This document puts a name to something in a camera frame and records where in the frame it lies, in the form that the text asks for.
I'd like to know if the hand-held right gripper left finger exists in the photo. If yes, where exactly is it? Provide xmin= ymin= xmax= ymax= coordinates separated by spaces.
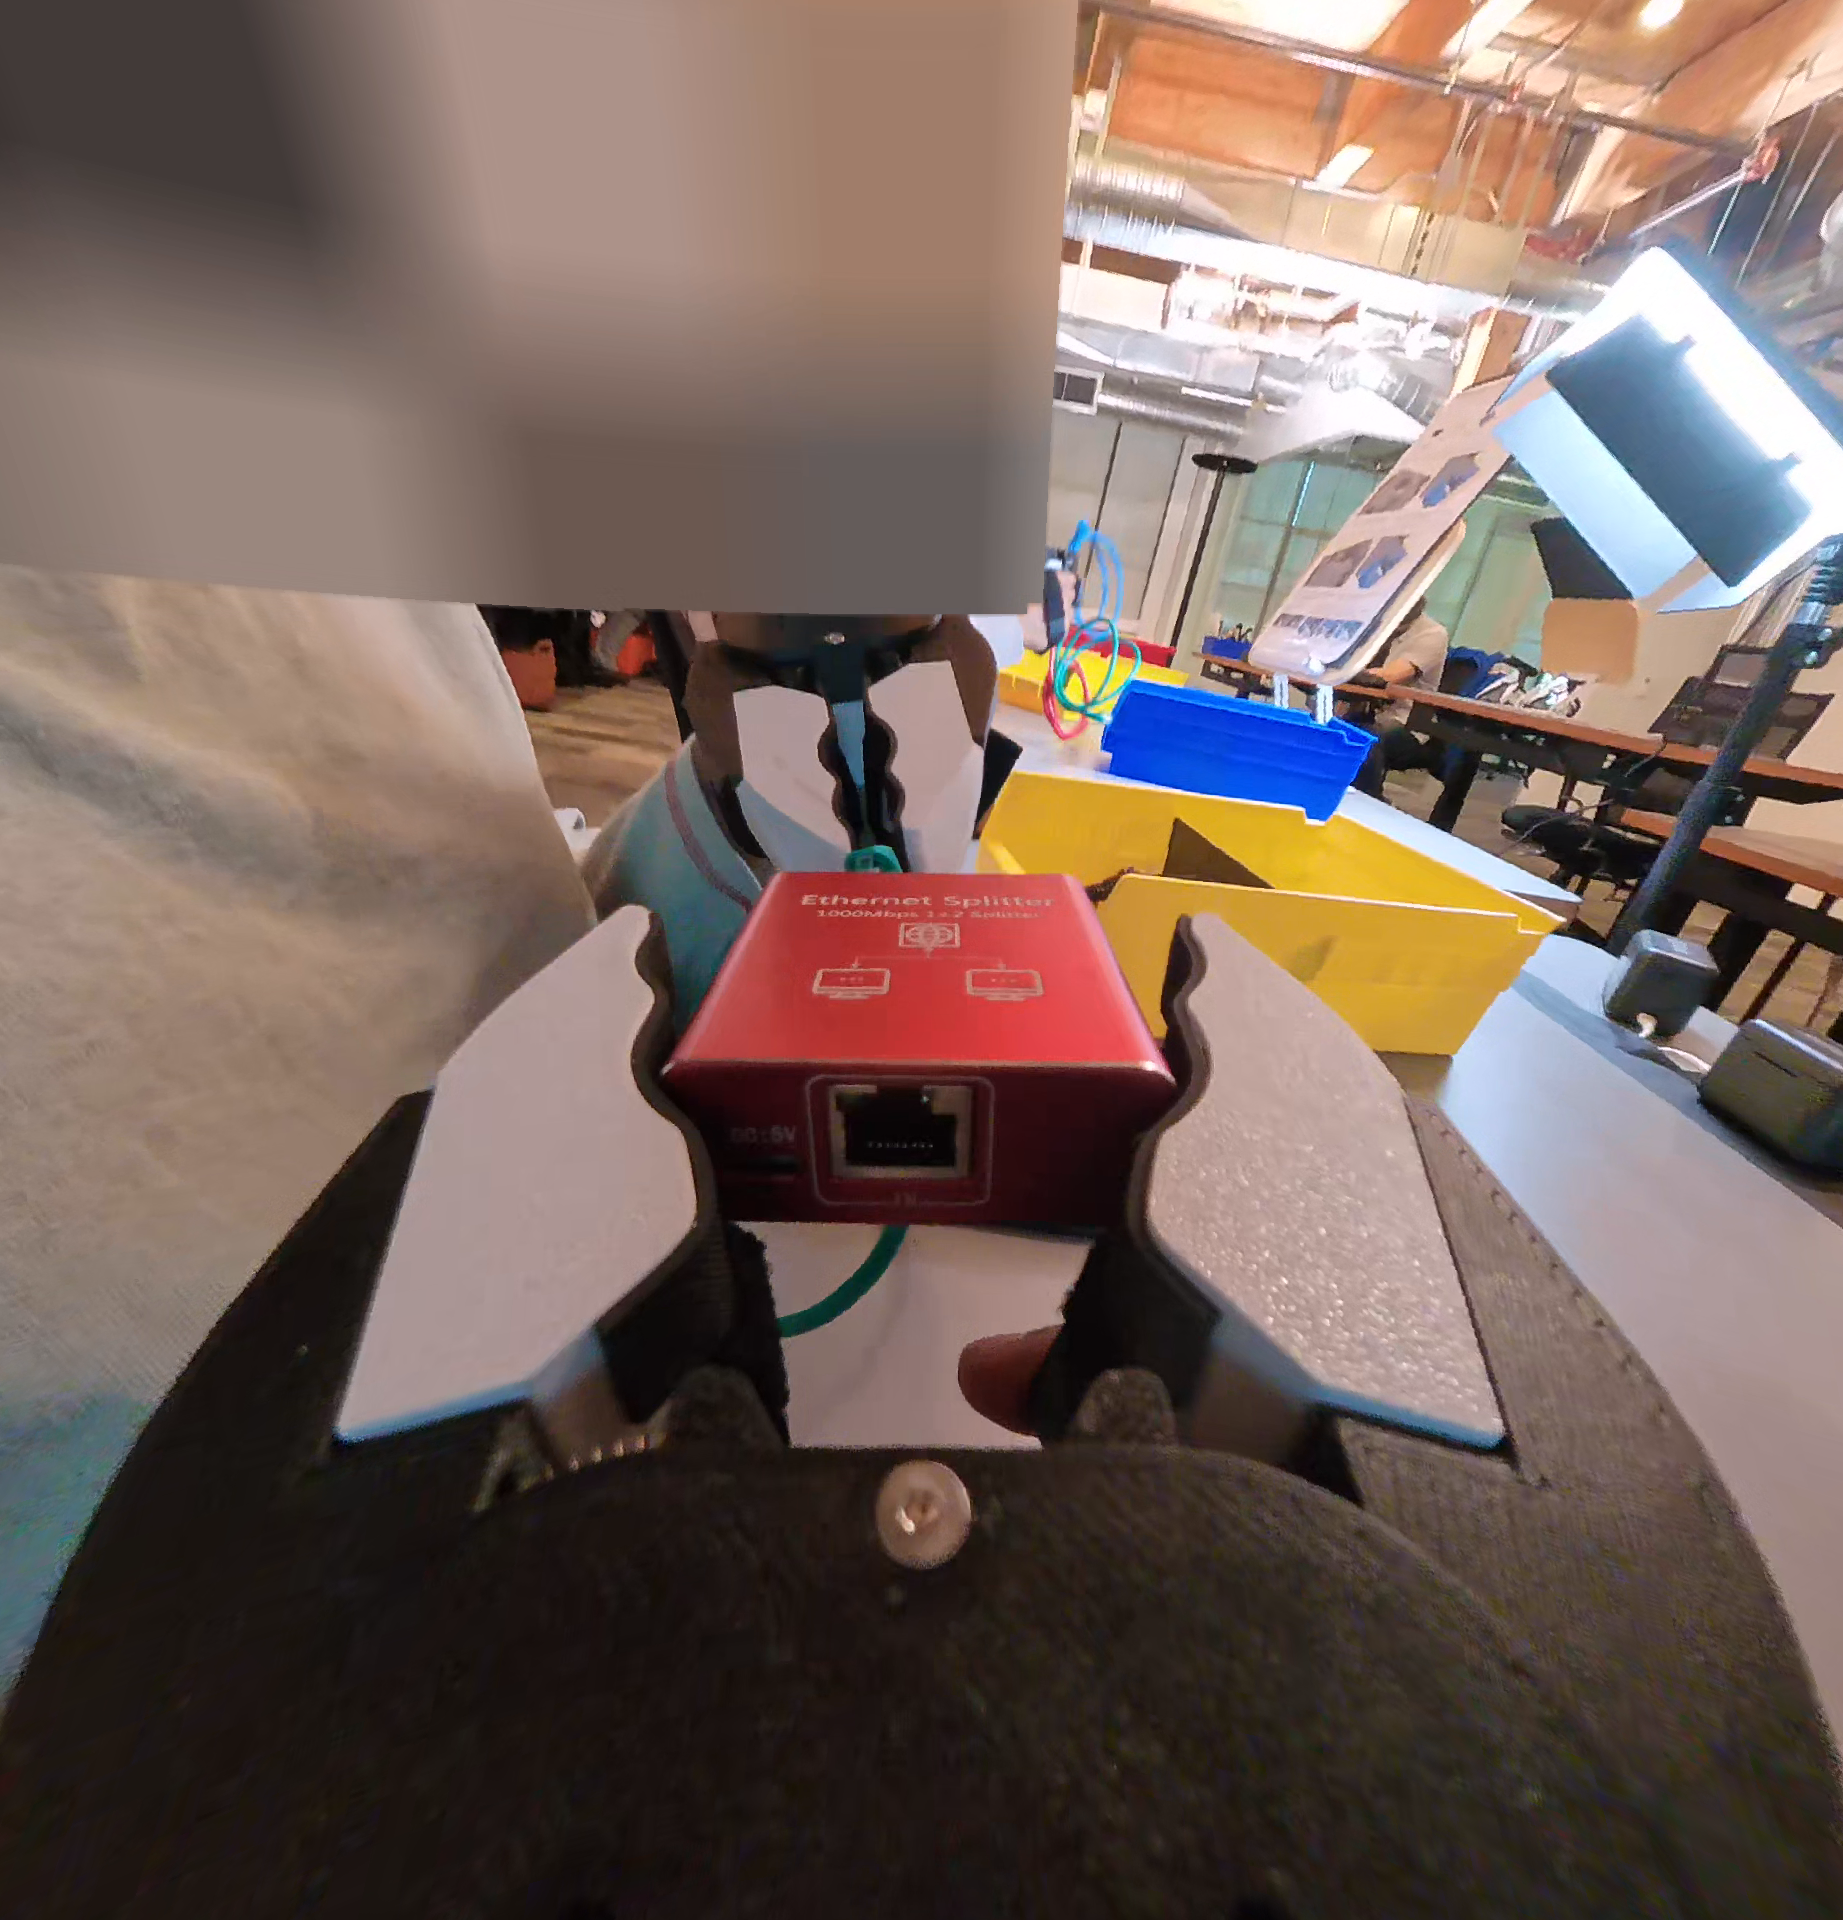
xmin=330 ymin=904 xmax=729 ymax=1472

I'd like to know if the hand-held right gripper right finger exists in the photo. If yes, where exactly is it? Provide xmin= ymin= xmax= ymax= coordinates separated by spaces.
xmin=1125 ymin=914 xmax=1511 ymax=1469

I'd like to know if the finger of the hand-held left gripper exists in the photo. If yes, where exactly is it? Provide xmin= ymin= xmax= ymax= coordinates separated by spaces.
xmin=867 ymin=658 xmax=1001 ymax=874
xmin=713 ymin=682 xmax=864 ymax=889

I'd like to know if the red ethernet splitter box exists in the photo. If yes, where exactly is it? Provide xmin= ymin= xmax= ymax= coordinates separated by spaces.
xmin=661 ymin=870 xmax=1180 ymax=1235

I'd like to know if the green ethernet cable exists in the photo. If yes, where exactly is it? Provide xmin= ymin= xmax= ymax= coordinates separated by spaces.
xmin=776 ymin=842 xmax=916 ymax=1339

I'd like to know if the person's right hand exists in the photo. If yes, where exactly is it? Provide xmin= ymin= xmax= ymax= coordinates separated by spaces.
xmin=959 ymin=1326 xmax=1075 ymax=1434

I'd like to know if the large yellow plastic bin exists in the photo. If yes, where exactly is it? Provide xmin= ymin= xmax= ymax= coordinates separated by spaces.
xmin=977 ymin=763 xmax=1564 ymax=1061

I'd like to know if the blue plastic bin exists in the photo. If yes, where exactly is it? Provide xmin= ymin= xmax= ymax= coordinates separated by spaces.
xmin=1102 ymin=678 xmax=1381 ymax=826

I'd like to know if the black floor lamp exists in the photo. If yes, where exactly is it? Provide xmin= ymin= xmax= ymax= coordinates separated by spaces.
xmin=1171 ymin=450 xmax=1260 ymax=650

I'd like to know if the small grey charger block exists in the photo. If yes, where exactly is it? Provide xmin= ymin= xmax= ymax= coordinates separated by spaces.
xmin=1604 ymin=930 xmax=1724 ymax=1039

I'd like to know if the white poster board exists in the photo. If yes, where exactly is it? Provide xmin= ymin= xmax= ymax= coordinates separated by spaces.
xmin=1247 ymin=375 xmax=1527 ymax=686

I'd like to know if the large grey charger block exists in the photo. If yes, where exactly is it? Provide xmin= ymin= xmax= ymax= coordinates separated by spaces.
xmin=1703 ymin=1021 xmax=1843 ymax=1176

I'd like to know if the long wooden table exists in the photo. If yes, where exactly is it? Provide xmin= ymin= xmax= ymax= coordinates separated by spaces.
xmin=1202 ymin=652 xmax=1843 ymax=842

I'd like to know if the brown cardboard sheet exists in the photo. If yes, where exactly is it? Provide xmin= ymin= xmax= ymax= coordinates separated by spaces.
xmin=1538 ymin=598 xmax=1639 ymax=678

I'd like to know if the black light stand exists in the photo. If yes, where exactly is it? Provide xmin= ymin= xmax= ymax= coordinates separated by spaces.
xmin=1608 ymin=516 xmax=1843 ymax=955

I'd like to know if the studio light panel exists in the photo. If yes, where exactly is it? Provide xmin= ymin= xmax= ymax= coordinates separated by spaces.
xmin=1492 ymin=244 xmax=1843 ymax=616

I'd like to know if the bundle of coloured wires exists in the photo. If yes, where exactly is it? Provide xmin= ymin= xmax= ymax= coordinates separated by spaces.
xmin=1044 ymin=516 xmax=1151 ymax=743

